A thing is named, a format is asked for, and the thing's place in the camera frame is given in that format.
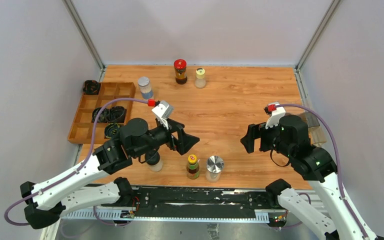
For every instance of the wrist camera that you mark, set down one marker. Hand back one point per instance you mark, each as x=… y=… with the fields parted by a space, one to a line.
x=162 y=111
x=275 y=112

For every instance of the black lid spice bottle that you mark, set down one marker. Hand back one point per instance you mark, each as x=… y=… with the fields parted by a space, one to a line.
x=153 y=161

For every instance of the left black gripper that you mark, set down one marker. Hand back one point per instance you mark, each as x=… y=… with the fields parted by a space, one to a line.
x=184 y=141

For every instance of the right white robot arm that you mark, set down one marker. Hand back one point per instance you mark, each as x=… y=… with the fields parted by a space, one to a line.
x=290 y=137

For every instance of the wooden compartment tray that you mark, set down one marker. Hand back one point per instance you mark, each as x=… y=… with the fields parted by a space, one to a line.
x=82 y=125

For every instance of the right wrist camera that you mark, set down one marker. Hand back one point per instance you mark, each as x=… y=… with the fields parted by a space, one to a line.
x=275 y=112

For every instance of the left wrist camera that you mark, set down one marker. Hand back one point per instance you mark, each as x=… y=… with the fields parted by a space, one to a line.
x=162 y=111

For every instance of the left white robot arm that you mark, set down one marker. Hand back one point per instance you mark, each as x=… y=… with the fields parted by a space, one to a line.
x=65 y=193

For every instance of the red lid sauce jar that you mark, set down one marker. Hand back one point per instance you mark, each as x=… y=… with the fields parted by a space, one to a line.
x=180 y=66

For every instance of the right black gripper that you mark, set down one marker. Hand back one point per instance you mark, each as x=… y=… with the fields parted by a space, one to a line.
x=254 y=131

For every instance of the silver lid glass jar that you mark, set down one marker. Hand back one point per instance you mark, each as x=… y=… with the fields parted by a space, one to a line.
x=214 y=167

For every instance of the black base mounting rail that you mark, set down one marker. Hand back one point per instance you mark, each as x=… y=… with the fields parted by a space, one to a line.
x=200 y=202

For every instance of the clear plastic organizer bin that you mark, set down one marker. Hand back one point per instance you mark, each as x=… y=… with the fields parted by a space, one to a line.
x=315 y=131

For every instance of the silver lid blue bottle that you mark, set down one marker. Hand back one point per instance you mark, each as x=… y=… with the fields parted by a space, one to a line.
x=145 y=87

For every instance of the yellow lid spice bottle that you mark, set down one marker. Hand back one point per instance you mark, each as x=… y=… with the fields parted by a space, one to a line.
x=200 y=79

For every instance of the yellow cap sauce bottle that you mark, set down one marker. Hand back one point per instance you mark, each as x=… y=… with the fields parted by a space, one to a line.
x=193 y=167

